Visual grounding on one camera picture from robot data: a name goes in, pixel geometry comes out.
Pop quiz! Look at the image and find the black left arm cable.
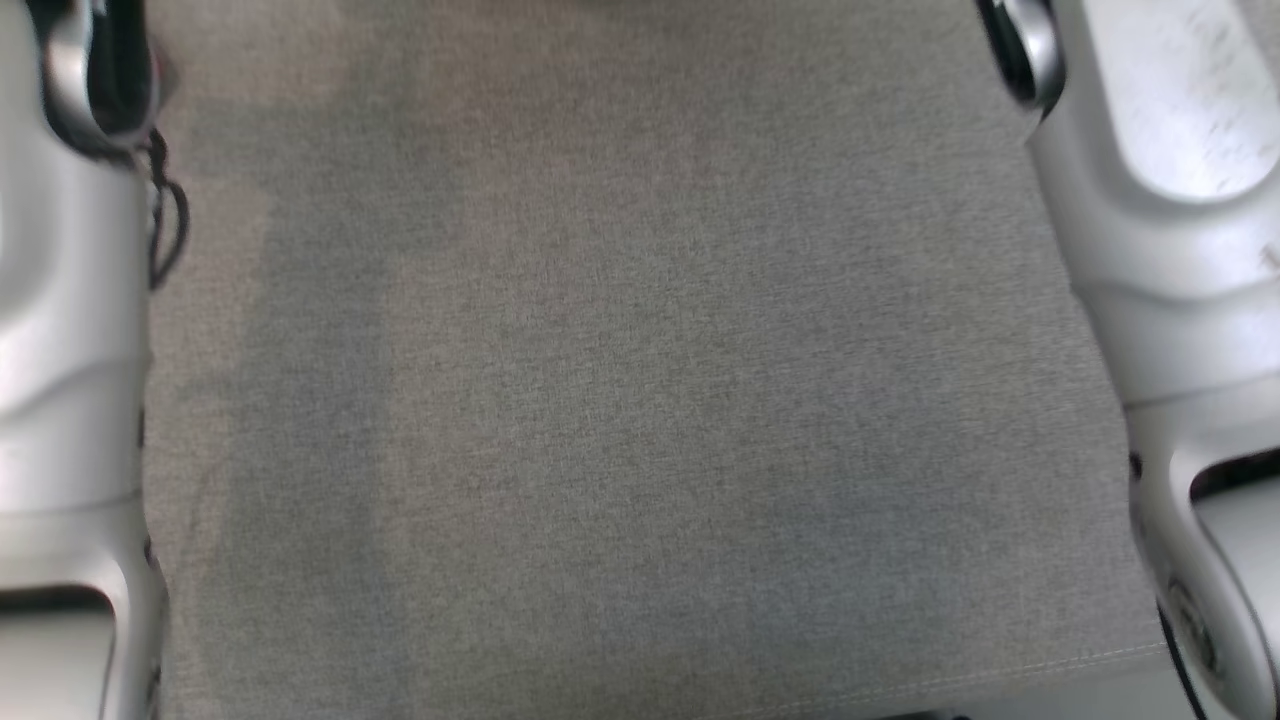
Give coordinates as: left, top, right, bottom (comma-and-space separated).
145, 128, 191, 293

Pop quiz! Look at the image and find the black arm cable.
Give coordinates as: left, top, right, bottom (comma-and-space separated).
145, 128, 191, 293
1155, 600, 1211, 720

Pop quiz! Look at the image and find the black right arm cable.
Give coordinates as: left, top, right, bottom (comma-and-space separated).
1155, 600, 1211, 720

